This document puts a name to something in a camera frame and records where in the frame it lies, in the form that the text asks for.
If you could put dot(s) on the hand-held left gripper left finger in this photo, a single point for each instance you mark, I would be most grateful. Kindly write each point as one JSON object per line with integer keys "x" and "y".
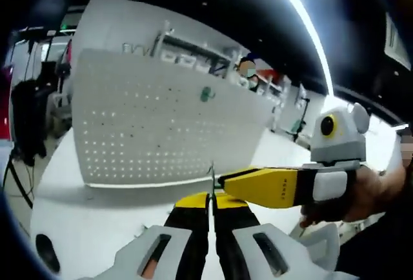
{"x": 193, "y": 244}

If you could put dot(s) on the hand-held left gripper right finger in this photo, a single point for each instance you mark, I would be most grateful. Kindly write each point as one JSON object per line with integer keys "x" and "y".
{"x": 235, "y": 244}

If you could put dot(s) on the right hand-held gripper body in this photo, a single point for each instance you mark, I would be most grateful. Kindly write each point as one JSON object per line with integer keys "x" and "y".
{"x": 345, "y": 144}

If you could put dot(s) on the white perforated mounting plate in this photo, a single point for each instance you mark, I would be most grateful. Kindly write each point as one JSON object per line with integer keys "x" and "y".
{"x": 145, "y": 125}

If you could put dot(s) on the person's right hand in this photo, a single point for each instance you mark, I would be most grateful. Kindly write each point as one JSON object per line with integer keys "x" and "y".
{"x": 364, "y": 196}

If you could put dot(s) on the black upright stand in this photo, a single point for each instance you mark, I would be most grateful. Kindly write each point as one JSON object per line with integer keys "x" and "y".
{"x": 303, "y": 112}

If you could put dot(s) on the person's dark clothing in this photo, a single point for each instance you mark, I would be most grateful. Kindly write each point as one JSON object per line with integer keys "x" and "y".
{"x": 380, "y": 251}

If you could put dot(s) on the ceiling air vent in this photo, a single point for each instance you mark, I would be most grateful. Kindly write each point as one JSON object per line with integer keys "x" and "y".
{"x": 395, "y": 38}

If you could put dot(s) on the ceiling light strip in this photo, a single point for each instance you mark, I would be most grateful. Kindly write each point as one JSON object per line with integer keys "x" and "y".
{"x": 309, "y": 18}

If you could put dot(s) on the white metal shelf rack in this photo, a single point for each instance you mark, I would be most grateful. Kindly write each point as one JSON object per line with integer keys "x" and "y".
{"x": 190, "y": 47}

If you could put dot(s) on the black tripod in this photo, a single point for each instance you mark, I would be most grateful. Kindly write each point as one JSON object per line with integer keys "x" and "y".
{"x": 22, "y": 187}

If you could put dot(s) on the black office chair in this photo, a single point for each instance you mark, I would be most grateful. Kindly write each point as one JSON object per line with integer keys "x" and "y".
{"x": 29, "y": 115}

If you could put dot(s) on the red screen monitor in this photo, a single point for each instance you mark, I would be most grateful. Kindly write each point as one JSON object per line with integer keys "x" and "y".
{"x": 6, "y": 109}

